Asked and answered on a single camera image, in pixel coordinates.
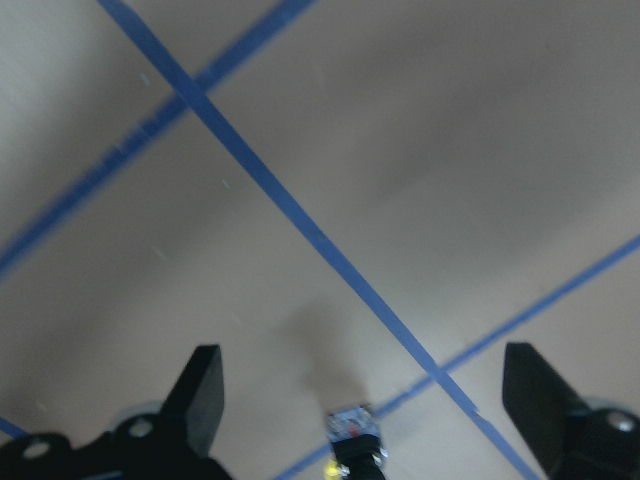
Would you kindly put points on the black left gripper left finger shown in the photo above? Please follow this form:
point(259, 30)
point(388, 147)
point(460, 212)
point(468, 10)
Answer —
point(173, 442)

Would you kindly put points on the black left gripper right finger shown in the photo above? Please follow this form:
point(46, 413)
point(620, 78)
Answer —
point(570, 436)

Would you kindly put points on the yellow push button switch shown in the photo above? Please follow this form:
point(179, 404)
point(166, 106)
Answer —
point(356, 444)

